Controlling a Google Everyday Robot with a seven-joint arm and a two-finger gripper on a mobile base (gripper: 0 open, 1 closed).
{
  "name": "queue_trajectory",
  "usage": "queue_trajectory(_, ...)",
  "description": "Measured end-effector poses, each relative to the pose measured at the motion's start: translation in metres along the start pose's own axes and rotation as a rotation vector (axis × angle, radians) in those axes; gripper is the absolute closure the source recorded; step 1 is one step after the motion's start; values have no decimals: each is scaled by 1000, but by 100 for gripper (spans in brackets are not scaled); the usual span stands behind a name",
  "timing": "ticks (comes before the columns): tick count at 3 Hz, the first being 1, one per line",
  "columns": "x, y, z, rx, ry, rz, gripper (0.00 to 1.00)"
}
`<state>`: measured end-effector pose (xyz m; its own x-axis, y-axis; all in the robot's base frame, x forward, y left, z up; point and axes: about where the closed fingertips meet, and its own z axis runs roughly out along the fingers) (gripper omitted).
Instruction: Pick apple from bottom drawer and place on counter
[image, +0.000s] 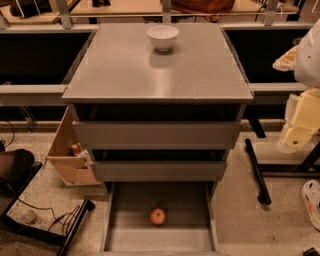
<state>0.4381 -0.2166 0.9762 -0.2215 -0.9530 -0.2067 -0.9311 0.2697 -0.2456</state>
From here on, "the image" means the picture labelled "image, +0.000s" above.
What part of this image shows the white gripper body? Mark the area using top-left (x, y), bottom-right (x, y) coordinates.
top-left (282, 88), bottom-right (320, 134)

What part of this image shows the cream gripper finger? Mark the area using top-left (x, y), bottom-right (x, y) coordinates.
top-left (272, 46), bottom-right (298, 72)
top-left (277, 126), bottom-right (312, 153)

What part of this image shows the red apple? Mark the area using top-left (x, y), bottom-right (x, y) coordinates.
top-left (150, 208), bottom-right (166, 225)

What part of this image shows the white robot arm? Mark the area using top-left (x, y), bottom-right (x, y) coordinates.
top-left (272, 20), bottom-right (320, 153)

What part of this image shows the grey open bottom drawer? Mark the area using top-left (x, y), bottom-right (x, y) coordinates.
top-left (102, 182), bottom-right (219, 256)

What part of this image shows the grey drawer cabinet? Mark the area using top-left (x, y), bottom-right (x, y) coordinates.
top-left (61, 22), bottom-right (254, 196)

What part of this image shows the grey middle drawer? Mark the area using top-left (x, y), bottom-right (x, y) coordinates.
top-left (91, 161), bottom-right (226, 182)

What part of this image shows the grey top drawer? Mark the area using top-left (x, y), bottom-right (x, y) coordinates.
top-left (73, 121), bottom-right (240, 150)

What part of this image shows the black table leg base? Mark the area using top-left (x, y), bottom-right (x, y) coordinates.
top-left (245, 139), bottom-right (320, 205)

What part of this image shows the white sneaker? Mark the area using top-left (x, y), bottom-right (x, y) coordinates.
top-left (301, 180), bottom-right (320, 231)

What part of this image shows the brown bag on table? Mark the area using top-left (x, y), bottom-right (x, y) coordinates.
top-left (171, 0), bottom-right (235, 14)

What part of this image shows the white ceramic bowl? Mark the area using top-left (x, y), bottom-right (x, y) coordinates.
top-left (147, 25), bottom-right (179, 51)

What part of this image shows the red snack packet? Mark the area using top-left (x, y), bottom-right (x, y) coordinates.
top-left (70, 143), bottom-right (83, 156)

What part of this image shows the wooden box on floor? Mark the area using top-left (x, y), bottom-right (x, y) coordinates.
top-left (47, 109), bottom-right (99, 186)

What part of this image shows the left metal railing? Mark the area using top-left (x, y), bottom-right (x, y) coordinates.
top-left (0, 25), bottom-right (98, 106)

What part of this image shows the black cable on floor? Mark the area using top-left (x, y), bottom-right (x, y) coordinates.
top-left (16, 198), bottom-right (82, 236)

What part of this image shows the black cart frame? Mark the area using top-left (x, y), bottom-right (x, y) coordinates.
top-left (0, 148), bottom-right (97, 256)

